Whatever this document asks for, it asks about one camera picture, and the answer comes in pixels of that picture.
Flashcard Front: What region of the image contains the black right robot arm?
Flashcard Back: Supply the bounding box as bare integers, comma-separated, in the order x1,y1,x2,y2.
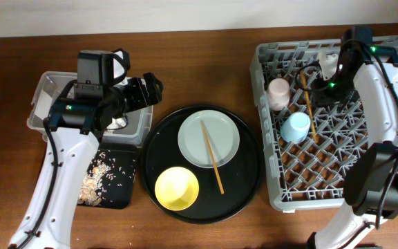
141,39,398,248

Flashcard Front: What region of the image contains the clear plastic bin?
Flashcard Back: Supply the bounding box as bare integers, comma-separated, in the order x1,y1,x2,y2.
27,71,153,147

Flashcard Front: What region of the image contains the yellow bowl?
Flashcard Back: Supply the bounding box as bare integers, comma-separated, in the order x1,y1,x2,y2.
154,167,200,211

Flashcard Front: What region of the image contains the wooden chopstick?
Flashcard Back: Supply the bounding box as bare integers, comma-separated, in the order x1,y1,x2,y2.
299,71,319,142
200,120,225,194

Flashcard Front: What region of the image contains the grey dishwasher rack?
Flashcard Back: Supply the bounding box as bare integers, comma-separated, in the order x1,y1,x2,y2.
249,35,398,212

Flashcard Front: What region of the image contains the blue cup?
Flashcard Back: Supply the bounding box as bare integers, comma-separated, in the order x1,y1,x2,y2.
280,112,311,144

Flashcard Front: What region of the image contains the food scraps pile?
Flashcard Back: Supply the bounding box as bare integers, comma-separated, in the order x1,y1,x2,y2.
77,151,134,208

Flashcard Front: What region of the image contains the pink cup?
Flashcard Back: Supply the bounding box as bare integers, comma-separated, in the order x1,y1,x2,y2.
267,78,290,111

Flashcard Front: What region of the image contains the black square tray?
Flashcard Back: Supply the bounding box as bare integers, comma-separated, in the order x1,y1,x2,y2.
76,143,138,210

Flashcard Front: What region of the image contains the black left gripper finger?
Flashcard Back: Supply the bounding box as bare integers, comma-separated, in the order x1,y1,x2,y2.
149,82,163,104
143,72,161,86

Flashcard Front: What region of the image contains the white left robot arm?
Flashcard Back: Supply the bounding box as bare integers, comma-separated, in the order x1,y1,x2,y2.
8,73,163,248

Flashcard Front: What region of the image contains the grey plate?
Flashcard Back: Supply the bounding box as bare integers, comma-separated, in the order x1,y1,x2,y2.
178,110,240,169

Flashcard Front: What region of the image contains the round black tray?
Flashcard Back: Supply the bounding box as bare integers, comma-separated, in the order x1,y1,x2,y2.
140,104,265,224

